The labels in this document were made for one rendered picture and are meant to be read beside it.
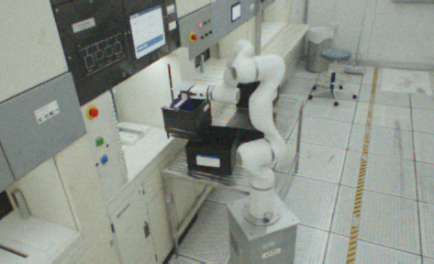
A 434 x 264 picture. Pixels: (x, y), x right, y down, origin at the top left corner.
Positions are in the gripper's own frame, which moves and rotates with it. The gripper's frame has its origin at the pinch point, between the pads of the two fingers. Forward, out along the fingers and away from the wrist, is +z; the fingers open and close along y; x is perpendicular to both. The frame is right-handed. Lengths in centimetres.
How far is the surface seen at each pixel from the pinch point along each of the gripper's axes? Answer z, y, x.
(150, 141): 27.5, -3.1, -38.2
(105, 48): 15, -39, 33
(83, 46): 15, -52, 38
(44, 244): 24, -91, -39
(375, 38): -89, 425, -77
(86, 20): 15, -47, 47
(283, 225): -67, -33, -49
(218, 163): -21.6, -6.7, -41.1
